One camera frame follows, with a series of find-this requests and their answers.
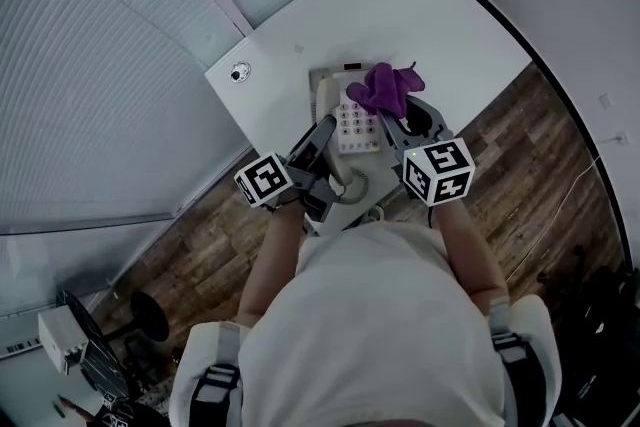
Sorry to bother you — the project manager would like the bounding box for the purple cloth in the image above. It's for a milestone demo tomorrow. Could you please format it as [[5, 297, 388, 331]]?
[[345, 61, 427, 117]]

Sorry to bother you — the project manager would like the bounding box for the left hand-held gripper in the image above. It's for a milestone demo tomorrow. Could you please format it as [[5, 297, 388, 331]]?
[[233, 114, 342, 223]]

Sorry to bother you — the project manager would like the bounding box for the black equipment pile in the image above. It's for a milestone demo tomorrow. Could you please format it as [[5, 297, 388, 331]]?
[[534, 244, 640, 427]]

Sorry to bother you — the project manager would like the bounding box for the white plastic box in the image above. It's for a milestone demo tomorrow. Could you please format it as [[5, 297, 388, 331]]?
[[37, 304, 90, 376]]

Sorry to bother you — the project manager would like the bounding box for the white telephone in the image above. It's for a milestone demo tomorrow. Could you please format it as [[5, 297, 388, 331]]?
[[307, 62, 387, 189]]

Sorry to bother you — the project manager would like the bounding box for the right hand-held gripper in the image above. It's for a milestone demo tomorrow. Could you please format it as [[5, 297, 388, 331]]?
[[379, 94, 477, 208]]

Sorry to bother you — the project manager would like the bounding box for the person's white shirt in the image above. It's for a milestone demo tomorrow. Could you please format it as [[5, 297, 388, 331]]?
[[168, 219, 562, 427]]

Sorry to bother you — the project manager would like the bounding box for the white floor cable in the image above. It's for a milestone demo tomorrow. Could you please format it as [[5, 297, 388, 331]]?
[[503, 153, 603, 284]]

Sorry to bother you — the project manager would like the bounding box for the person's left forearm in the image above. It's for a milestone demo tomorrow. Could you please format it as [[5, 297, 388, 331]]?
[[236, 200, 312, 332]]

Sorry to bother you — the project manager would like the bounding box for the round desk cable grommet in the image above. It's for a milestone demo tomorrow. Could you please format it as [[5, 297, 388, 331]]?
[[229, 61, 253, 84]]

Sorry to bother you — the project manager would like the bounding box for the black round stand base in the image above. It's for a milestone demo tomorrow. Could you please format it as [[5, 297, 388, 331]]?
[[128, 291, 171, 344]]

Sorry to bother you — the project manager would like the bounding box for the grey coiled telephone cord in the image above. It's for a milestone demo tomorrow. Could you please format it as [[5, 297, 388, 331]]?
[[335, 166, 372, 206]]

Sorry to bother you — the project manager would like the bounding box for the grey backpack strap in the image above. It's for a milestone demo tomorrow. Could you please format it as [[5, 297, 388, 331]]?
[[486, 294, 532, 427], [191, 319, 247, 427]]

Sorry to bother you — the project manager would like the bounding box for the person's right forearm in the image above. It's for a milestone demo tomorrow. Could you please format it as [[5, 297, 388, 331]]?
[[432, 199, 511, 312]]

